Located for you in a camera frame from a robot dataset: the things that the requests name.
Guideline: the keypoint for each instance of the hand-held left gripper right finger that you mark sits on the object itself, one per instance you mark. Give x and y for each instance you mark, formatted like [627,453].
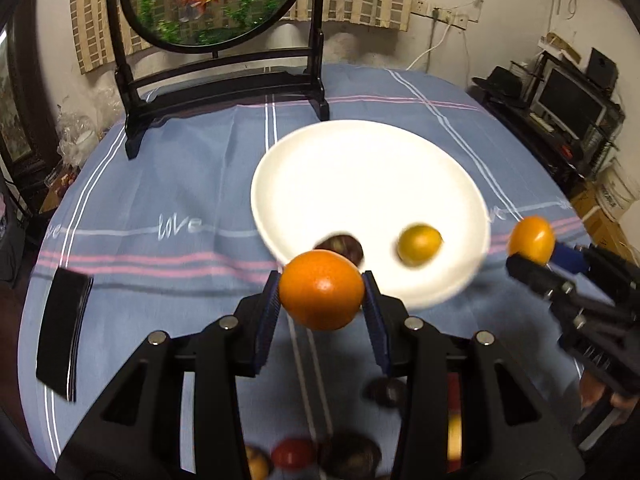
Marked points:
[372,310]

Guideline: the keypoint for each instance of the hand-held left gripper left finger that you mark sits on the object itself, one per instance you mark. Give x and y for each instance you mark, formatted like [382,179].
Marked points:
[270,310]

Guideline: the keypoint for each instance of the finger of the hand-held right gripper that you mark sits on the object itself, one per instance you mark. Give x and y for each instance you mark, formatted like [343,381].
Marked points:
[570,256]
[530,272]

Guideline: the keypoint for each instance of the yellow-orange tomato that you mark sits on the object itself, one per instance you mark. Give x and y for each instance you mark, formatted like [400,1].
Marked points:
[530,237]

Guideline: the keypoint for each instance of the large orange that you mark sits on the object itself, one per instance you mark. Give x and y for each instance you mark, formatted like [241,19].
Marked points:
[320,290]

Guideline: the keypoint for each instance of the dark brown mangosteen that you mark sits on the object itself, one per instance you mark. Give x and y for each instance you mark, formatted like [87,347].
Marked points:
[345,247]

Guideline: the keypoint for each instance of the dark purple plum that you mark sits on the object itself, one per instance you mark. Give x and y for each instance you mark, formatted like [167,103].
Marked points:
[385,392]

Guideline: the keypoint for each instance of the white round plate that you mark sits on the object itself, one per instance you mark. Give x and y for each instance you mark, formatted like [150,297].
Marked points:
[360,185]

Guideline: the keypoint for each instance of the person's right hand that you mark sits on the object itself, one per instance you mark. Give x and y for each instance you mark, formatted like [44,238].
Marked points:
[592,391]

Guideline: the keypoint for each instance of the cardboard box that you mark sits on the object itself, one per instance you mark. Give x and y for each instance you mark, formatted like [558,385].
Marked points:
[600,230]

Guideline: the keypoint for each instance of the white bucket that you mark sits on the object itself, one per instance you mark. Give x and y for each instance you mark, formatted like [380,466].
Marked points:
[615,190]

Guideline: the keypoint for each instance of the yellow-green tomato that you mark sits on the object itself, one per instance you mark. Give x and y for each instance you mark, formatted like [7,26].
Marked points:
[419,245]

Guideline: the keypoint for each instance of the black tv stand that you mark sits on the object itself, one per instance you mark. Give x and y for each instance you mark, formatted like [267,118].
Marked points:
[520,120]

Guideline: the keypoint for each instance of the dark purple mangosteen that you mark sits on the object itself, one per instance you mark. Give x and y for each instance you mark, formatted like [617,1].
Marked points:
[350,455]

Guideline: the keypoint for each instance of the tan round potato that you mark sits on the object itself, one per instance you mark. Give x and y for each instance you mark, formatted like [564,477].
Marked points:
[454,435]

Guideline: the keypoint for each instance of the black monitor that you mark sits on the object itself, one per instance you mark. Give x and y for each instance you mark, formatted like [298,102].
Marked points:
[575,105]

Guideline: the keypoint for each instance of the spotted tan potato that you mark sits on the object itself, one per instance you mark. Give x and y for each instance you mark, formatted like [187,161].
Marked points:
[257,462]

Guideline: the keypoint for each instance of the blue striped tablecloth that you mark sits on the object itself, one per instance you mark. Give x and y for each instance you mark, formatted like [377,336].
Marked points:
[175,170]

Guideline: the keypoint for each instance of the black hat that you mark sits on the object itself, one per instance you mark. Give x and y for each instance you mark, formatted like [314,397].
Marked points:
[500,82]

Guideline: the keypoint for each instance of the black speaker box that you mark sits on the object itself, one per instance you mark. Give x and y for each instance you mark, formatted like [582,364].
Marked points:
[602,70]

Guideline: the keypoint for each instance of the black smartphone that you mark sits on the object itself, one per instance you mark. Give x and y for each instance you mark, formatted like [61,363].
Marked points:
[62,335]

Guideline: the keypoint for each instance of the round goldfish ornament black stand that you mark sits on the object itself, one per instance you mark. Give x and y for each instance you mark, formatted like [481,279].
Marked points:
[220,95]

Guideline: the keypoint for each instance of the clear plastic bags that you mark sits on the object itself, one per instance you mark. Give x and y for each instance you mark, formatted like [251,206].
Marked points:
[80,130]

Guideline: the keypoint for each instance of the dark wooden cabinet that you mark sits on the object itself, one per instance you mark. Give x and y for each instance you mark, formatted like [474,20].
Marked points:
[25,110]

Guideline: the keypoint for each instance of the white wall socket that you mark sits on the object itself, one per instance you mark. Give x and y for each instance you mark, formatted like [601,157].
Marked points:
[423,6]

